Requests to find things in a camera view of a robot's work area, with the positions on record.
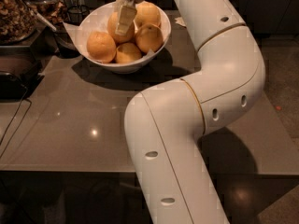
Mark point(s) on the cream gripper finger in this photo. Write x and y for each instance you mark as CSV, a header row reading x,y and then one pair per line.
x,y
126,16
118,4

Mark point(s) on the orange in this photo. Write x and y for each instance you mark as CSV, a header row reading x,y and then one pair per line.
x,y
111,28
101,46
149,37
147,13
127,53

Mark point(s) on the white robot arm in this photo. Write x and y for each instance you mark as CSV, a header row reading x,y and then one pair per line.
x,y
164,123

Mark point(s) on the white paper bowl liner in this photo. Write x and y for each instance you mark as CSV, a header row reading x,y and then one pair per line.
x,y
73,31

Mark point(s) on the white ceramic bowl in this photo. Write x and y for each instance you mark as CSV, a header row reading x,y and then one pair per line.
x,y
124,66

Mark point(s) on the folded paper napkins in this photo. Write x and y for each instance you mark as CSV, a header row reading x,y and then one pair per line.
x,y
180,21

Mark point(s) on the glass jar of nuts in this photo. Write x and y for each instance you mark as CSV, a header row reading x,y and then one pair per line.
x,y
17,21

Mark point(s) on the black appliance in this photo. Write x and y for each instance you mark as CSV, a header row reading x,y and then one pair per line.
x,y
19,73

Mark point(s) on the dark wire cup holder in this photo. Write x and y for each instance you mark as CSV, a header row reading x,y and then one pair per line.
x,y
77,14

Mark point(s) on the white spoon handle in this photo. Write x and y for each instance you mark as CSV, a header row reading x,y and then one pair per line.
x,y
41,18

